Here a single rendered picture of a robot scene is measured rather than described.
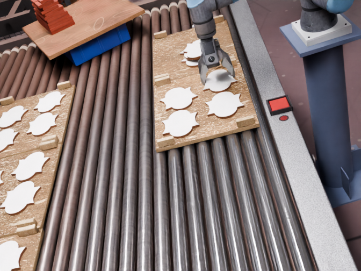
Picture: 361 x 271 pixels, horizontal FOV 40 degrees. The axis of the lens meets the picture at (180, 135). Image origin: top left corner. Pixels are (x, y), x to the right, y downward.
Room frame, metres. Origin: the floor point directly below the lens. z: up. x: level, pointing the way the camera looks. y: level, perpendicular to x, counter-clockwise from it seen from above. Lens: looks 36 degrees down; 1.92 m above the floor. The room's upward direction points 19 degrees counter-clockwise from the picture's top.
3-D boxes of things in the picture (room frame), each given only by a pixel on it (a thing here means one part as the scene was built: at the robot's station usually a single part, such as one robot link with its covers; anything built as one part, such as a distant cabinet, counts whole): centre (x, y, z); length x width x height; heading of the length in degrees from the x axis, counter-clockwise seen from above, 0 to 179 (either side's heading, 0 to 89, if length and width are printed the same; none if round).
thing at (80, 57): (2.35, 0.26, 0.97); 0.31 x 0.31 x 0.10; 19
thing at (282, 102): (1.35, -0.35, 0.92); 0.06 x 0.06 x 0.01; 82
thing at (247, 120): (1.29, -0.21, 0.95); 0.06 x 0.02 x 0.03; 82
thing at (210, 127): (1.50, -0.11, 0.93); 0.41 x 0.35 x 0.02; 172
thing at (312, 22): (1.83, -0.70, 0.95); 0.15 x 0.15 x 0.10
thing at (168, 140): (1.33, 0.05, 0.95); 0.06 x 0.02 x 0.03; 82
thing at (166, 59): (1.91, -0.17, 0.93); 0.41 x 0.35 x 0.02; 171
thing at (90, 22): (2.41, 0.28, 1.03); 0.50 x 0.50 x 0.02; 19
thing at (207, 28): (1.62, -0.20, 1.16); 0.08 x 0.08 x 0.05
